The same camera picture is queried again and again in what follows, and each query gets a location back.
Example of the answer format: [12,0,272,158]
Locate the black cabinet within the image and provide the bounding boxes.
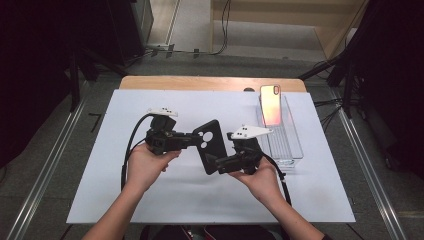
[79,0,155,66]

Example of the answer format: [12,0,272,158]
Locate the hanging black cables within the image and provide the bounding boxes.
[211,0,233,56]

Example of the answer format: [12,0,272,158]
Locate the person's right hand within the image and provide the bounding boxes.
[229,156,284,205]

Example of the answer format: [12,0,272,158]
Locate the person's left hand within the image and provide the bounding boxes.
[125,143,183,194]

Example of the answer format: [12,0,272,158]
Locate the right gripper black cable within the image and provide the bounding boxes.
[261,151,293,207]

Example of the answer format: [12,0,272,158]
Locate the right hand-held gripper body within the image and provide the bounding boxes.
[216,124,274,176]

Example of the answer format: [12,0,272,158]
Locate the black phone case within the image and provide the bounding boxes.
[192,119,228,176]

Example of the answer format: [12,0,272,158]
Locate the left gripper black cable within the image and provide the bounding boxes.
[120,113,158,192]

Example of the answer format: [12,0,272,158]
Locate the black stand legs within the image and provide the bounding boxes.
[68,49,128,113]
[298,54,356,118]

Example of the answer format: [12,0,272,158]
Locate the wooden table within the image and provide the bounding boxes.
[119,75,308,93]

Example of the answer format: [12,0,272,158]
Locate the black curtain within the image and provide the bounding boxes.
[346,0,424,181]
[0,0,83,169]

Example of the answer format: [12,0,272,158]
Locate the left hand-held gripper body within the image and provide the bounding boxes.
[144,107,185,156]

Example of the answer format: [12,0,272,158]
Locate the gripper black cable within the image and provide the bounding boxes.
[120,113,158,192]
[261,151,293,207]

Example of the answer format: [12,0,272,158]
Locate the metal floor rail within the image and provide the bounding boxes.
[328,88,409,240]
[4,81,91,240]

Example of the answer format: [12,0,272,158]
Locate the clear plastic tray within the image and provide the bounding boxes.
[255,93,304,169]

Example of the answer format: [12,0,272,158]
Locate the person's dark clothing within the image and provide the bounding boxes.
[139,224,291,240]

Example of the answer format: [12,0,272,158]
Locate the light wooden shelf unit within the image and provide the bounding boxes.
[209,0,371,62]

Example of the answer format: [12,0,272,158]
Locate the black floor cables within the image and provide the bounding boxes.
[313,98,346,134]

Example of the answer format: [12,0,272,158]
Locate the white board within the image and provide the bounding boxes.
[65,89,356,224]

